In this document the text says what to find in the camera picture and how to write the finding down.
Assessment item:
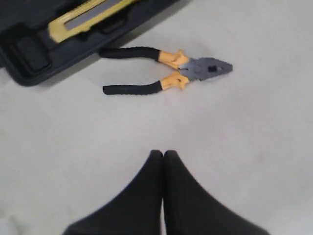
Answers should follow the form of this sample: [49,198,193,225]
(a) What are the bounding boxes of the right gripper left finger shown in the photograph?
[63,150,163,235]

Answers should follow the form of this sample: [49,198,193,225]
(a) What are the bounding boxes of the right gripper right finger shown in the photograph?
[163,150,268,235]

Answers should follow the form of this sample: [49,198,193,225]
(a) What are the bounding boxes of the yellow black utility knife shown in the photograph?
[48,0,135,43]

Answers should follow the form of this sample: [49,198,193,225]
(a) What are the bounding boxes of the black plastic tool case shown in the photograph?
[0,0,187,87]

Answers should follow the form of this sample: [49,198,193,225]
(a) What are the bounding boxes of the orange black handled pliers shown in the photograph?
[99,46,233,95]

